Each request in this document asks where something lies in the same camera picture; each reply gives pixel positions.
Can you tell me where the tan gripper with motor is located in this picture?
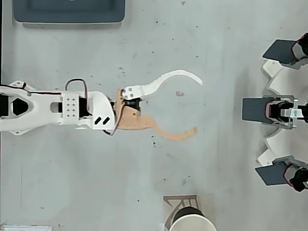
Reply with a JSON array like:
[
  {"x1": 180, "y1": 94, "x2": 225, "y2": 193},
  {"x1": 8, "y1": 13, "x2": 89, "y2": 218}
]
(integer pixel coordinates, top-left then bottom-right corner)
[{"x1": 113, "y1": 69, "x2": 204, "y2": 143}]

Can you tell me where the black paper cup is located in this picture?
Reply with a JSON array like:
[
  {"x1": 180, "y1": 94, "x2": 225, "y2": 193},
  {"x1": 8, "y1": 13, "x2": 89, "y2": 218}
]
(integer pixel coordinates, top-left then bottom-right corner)
[{"x1": 169, "y1": 206, "x2": 216, "y2": 231}]

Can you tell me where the red black arm cable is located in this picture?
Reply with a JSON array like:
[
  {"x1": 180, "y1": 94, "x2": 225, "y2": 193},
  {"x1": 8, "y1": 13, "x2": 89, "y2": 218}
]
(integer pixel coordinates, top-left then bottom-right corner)
[{"x1": 23, "y1": 78, "x2": 90, "y2": 114}]

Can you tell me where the thin gripper motor cable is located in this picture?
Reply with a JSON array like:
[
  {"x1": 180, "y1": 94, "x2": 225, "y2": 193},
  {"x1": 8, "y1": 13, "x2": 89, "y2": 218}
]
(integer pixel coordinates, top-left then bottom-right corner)
[{"x1": 103, "y1": 103, "x2": 126, "y2": 137}]

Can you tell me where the printed paper mat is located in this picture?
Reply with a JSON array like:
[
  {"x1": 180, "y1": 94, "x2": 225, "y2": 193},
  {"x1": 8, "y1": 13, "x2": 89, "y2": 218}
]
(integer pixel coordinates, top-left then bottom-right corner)
[{"x1": 163, "y1": 194, "x2": 216, "y2": 231}]

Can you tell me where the grey plastic tray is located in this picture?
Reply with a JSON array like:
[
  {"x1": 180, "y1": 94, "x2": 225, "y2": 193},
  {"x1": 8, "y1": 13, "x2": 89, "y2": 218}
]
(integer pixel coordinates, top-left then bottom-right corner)
[{"x1": 12, "y1": 0, "x2": 127, "y2": 25}]

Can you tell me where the grey paddle valve unit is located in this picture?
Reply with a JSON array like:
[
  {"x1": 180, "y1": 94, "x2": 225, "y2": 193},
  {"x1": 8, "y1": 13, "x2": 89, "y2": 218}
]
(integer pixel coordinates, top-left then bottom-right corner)
[
  {"x1": 255, "y1": 155, "x2": 308, "y2": 193},
  {"x1": 241, "y1": 94, "x2": 308, "y2": 130},
  {"x1": 262, "y1": 33, "x2": 308, "y2": 71}
]

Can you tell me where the white round dispenser stand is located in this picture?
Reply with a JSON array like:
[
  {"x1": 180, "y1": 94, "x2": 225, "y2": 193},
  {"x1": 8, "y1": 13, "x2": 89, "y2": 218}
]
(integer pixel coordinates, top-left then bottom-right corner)
[{"x1": 256, "y1": 59, "x2": 308, "y2": 167}]

